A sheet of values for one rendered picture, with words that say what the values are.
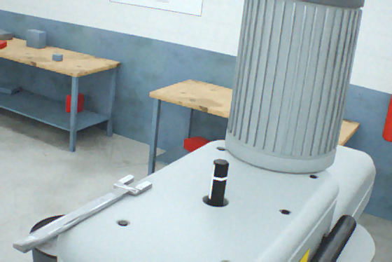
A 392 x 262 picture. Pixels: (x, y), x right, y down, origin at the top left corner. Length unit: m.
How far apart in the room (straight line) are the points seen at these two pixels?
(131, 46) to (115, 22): 0.36
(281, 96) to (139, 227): 0.32
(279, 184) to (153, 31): 5.05
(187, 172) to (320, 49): 0.28
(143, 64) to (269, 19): 5.12
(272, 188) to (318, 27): 0.25
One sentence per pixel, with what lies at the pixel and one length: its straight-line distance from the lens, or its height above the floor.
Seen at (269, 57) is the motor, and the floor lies 2.07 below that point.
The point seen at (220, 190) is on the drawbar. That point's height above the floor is 1.91.
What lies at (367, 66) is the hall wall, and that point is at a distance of 4.96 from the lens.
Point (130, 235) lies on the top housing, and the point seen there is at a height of 1.89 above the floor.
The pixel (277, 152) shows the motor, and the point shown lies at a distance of 0.87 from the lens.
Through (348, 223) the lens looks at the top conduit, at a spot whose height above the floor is 1.80.
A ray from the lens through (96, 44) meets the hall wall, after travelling 6.31.
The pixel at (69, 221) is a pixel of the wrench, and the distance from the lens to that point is 0.66.
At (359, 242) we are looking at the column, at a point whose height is 1.56.
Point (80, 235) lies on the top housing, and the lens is 0.64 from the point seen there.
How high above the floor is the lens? 2.22
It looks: 20 degrees down
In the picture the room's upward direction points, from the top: 7 degrees clockwise
